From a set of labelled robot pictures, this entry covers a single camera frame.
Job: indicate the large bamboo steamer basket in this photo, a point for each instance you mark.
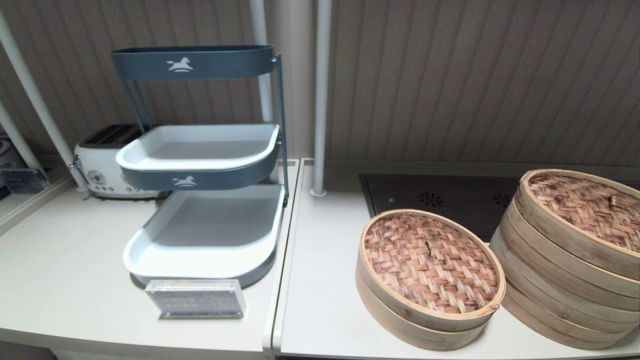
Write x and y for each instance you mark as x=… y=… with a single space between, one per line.
x=550 y=310
x=550 y=260

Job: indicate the black induction cooktop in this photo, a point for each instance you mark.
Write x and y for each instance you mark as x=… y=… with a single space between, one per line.
x=450 y=200

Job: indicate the white-lined blue rack tray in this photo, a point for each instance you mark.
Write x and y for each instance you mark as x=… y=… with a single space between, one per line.
x=200 y=150
x=210 y=225

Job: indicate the white metal shelf pole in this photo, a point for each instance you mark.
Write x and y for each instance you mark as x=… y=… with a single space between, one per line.
x=20 y=142
x=62 y=145
x=259 y=25
x=322 y=100

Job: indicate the small bamboo steamer basket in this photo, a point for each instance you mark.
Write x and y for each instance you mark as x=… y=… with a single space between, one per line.
x=390 y=320

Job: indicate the clear acrylic warning sign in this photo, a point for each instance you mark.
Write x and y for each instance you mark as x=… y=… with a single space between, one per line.
x=195 y=300

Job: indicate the small grey sign block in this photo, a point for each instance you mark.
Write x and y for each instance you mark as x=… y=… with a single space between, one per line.
x=22 y=181

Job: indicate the three-tier blue tray rack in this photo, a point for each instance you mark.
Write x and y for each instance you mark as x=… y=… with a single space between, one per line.
x=281 y=125

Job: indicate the small woven bamboo steamer lid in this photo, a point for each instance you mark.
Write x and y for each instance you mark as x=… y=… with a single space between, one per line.
x=430 y=270

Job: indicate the white retro toaster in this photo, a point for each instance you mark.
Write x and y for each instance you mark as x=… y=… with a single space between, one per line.
x=100 y=160

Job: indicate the dark blue horse-logo rack tier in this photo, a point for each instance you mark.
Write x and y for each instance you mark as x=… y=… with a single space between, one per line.
x=225 y=62

